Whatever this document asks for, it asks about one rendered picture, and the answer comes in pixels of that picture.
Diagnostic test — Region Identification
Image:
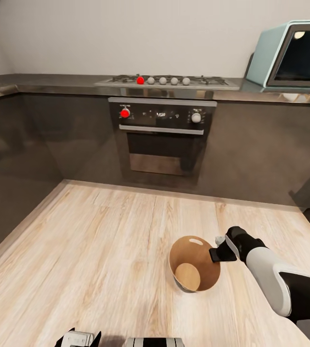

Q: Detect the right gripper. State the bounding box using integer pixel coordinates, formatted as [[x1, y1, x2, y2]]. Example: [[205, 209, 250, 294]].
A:
[[209, 244, 237, 263]]

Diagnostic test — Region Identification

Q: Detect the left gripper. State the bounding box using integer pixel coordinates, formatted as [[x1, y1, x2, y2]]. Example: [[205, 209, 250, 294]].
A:
[[55, 331, 101, 347]]

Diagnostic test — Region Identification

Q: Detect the trash can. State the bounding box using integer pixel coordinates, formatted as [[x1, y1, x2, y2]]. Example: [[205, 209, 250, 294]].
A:
[[169, 236, 221, 293]]

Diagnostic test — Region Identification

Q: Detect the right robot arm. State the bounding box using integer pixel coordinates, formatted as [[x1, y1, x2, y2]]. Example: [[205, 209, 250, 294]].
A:
[[209, 227, 310, 340]]

